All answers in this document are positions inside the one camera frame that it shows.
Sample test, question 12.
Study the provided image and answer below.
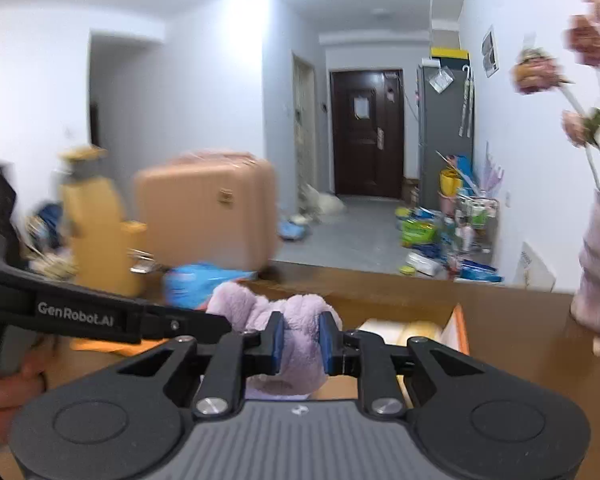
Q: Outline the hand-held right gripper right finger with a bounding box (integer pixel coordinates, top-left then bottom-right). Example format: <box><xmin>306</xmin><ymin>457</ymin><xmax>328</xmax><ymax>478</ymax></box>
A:
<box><xmin>319</xmin><ymin>311</ymin><xmax>486</xmax><ymax>418</ymax></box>

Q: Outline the hanging folded umbrella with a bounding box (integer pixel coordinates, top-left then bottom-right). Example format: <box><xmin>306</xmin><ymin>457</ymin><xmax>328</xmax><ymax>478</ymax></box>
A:
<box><xmin>458</xmin><ymin>65</ymin><xmax>476</xmax><ymax>139</ymax></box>

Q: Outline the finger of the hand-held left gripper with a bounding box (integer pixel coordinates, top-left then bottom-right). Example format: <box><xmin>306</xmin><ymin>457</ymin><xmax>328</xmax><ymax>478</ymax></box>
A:
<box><xmin>140</xmin><ymin>303</ymin><xmax>234</xmax><ymax>344</ymax></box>

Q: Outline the lavender fluffy cloth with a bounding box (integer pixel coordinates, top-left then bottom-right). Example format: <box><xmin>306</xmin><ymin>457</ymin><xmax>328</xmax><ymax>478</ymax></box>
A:
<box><xmin>206</xmin><ymin>281</ymin><xmax>342</xmax><ymax>401</ymax></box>

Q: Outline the pink ribbed suitcase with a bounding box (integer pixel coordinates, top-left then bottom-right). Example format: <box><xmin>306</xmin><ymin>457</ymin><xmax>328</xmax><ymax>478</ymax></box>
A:
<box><xmin>134</xmin><ymin>149</ymin><xmax>279</xmax><ymax>274</ymax></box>

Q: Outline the blue printed packet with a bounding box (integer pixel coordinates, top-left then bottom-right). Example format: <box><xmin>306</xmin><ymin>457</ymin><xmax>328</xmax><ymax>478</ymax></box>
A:
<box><xmin>457</xmin><ymin>259</ymin><xmax>504</xmax><ymax>284</ymax></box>

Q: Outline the grey refrigerator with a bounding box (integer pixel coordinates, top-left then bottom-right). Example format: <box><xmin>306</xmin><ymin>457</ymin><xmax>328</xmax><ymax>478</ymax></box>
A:
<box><xmin>416</xmin><ymin>62</ymin><xmax>475</xmax><ymax>196</ymax></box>

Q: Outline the yellow box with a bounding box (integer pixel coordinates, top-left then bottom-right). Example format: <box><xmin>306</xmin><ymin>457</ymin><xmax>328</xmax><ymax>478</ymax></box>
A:
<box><xmin>430</xmin><ymin>46</ymin><xmax>471</xmax><ymax>67</ymax></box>

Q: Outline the yellow thermos jug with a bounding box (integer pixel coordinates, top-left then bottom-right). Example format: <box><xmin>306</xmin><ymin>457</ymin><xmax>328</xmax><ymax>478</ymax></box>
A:
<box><xmin>59</xmin><ymin>145</ymin><xmax>149</xmax><ymax>297</ymax></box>

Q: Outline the blue floor item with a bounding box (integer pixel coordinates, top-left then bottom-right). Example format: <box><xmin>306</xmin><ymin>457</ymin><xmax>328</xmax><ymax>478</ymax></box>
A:
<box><xmin>279</xmin><ymin>219</ymin><xmax>307</xmax><ymax>242</ymax></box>

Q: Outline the white wall panel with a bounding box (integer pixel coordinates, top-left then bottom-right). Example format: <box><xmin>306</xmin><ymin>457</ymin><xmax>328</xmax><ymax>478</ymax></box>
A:
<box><xmin>481</xmin><ymin>25</ymin><xmax>500</xmax><ymax>79</ymax></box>

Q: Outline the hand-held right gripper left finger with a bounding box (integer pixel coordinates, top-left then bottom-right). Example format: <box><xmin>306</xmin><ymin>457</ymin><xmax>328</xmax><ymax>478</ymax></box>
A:
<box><xmin>115</xmin><ymin>311</ymin><xmax>286</xmax><ymax>419</ymax></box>

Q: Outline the blue wet wipes packet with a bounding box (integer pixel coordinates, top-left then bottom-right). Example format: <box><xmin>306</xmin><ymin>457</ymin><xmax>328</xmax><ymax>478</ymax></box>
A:
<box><xmin>162</xmin><ymin>261</ymin><xmax>259</xmax><ymax>311</ymax></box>

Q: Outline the dark brown entrance door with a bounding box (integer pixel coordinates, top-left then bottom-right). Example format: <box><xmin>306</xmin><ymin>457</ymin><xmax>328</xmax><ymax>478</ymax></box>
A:
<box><xmin>329</xmin><ymin>69</ymin><xmax>405</xmax><ymax>199</ymax></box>

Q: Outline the purple folded umbrella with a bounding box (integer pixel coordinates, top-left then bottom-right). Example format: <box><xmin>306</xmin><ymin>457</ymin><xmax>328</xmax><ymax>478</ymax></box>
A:
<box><xmin>482</xmin><ymin>142</ymin><xmax>506</xmax><ymax>201</ymax></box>

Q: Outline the clear bag on refrigerator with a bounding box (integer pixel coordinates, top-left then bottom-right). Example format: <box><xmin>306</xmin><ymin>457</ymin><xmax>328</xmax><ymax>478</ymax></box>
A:
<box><xmin>427</xmin><ymin>66</ymin><xmax>454</xmax><ymax>94</ymax></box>

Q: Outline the bunch of dried roses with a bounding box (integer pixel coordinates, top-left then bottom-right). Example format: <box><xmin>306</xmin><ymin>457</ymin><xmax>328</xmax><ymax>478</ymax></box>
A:
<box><xmin>511</xmin><ymin>0</ymin><xmax>600</xmax><ymax>196</ymax></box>

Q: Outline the white packet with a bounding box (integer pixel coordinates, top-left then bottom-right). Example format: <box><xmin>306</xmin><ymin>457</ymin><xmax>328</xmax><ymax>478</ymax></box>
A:
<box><xmin>405</xmin><ymin>252</ymin><xmax>444</xmax><ymax>277</ymax></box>

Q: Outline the orange cardboard box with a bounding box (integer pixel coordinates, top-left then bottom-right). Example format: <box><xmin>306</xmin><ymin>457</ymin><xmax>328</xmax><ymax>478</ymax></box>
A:
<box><xmin>230</xmin><ymin>280</ymin><xmax>471</xmax><ymax>402</ymax></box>

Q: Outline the white flat board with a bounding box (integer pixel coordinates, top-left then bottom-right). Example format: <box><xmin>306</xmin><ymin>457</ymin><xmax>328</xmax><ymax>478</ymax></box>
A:
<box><xmin>512</xmin><ymin>240</ymin><xmax>556</xmax><ymax>292</ymax></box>

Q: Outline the small storage cart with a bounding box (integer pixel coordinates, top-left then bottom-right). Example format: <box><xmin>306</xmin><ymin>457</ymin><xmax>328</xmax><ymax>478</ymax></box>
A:
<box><xmin>454</xmin><ymin>194</ymin><xmax>499</xmax><ymax>254</ymax></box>

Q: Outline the pale interior door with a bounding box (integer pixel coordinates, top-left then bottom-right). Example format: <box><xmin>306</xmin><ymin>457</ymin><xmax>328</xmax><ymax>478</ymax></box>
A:
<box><xmin>292</xmin><ymin>52</ymin><xmax>315</xmax><ymax>196</ymax></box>

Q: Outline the green printed bag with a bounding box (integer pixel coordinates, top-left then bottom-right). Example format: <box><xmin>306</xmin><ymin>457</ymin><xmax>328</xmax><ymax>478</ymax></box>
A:
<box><xmin>401</xmin><ymin>219</ymin><xmax>439</xmax><ymax>249</ymax></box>

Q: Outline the person's left hand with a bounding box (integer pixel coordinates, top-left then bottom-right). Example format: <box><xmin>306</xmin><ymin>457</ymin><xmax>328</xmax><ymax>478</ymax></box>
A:
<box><xmin>0</xmin><ymin>352</ymin><xmax>49</xmax><ymax>414</ymax></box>

